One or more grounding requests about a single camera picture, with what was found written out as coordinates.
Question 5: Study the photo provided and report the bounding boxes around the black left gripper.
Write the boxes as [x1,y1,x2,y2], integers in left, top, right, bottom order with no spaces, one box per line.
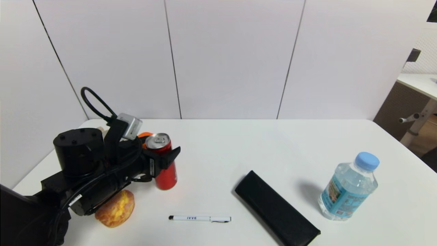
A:
[122,137,181,182]

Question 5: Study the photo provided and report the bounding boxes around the red soda can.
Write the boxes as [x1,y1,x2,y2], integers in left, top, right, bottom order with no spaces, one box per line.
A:
[145,133,178,190]

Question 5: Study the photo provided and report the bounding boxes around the orange fruit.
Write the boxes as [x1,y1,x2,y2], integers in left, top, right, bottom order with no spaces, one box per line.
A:
[138,132,154,148]

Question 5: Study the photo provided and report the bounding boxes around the white pen with black tip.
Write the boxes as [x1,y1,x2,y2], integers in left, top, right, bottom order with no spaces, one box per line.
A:
[169,215,232,223]

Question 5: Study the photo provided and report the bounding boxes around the cream filled bread bun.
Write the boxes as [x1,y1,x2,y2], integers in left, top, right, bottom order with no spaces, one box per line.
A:
[95,190,136,228]

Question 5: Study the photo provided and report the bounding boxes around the black fabric case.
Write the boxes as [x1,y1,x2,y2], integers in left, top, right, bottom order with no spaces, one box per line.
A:
[235,170,321,246]

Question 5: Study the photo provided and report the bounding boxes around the water bottle with blue cap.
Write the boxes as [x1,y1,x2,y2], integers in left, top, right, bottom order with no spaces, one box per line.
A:
[318,152,380,221]

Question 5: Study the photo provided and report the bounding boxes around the brown perforated desk panel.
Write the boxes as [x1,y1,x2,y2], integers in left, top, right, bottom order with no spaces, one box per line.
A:
[373,81,428,141]

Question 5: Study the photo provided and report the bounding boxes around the white background desk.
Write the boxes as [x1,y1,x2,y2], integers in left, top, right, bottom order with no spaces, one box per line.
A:
[396,73,437,148]

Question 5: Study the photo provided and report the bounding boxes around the dark chair seat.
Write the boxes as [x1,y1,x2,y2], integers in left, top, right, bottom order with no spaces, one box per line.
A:
[421,147,437,174]

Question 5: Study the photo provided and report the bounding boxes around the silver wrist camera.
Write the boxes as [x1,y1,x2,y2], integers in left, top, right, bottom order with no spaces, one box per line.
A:
[117,113,143,141]

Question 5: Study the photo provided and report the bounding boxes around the desk crank handle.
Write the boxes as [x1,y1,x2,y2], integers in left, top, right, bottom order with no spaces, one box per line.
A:
[398,113,420,124]

